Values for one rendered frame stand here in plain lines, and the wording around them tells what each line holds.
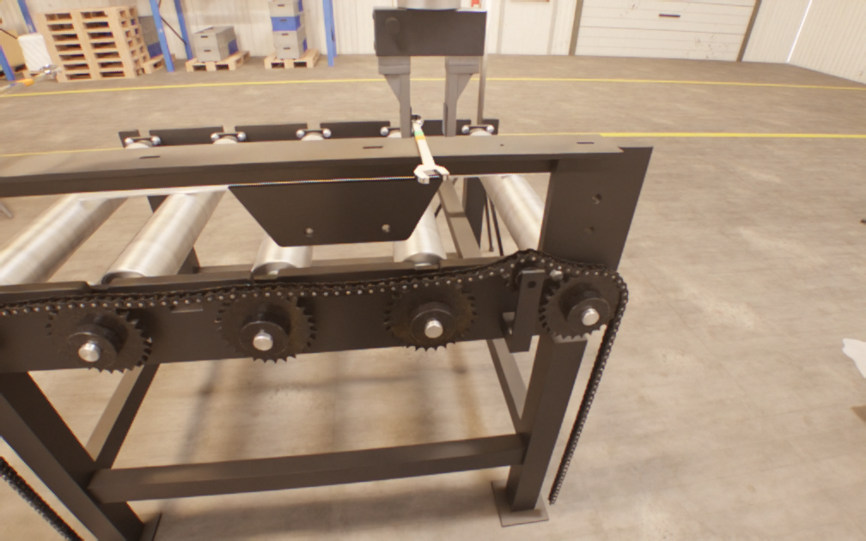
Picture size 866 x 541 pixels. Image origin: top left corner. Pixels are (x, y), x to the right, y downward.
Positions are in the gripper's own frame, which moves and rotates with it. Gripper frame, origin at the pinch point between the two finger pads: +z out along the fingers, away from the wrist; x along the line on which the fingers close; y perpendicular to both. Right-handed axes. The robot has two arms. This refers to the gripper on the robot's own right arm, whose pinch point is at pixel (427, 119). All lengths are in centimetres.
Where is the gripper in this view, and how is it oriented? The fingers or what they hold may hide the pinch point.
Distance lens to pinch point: 61.0
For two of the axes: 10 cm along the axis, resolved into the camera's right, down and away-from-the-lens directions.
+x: 9.9, -0.6, 1.2
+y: 1.3, 5.7, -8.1
